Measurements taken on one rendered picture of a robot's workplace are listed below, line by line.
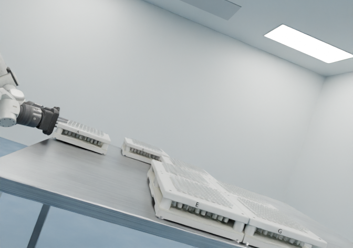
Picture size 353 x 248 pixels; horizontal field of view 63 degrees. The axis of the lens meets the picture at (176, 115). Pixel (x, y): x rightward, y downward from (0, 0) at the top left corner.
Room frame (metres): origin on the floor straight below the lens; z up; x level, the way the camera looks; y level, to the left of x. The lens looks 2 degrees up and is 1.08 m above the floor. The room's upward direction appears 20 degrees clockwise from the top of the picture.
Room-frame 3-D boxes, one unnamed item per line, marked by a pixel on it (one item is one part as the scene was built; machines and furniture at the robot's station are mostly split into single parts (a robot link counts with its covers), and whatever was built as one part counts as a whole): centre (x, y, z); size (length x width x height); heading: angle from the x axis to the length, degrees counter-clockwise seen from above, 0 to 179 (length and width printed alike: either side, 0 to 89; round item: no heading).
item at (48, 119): (1.27, 0.55, 0.92); 0.12 x 0.10 x 0.13; 138
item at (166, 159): (1.40, -0.13, 0.91); 0.25 x 0.24 x 0.02; 8
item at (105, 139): (1.43, 0.40, 0.91); 0.25 x 0.24 x 0.02; 16
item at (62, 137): (1.43, 0.40, 0.87); 0.24 x 0.24 x 0.02; 16
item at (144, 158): (1.67, 0.10, 0.86); 0.24 x 0.24 x 0.02; 13
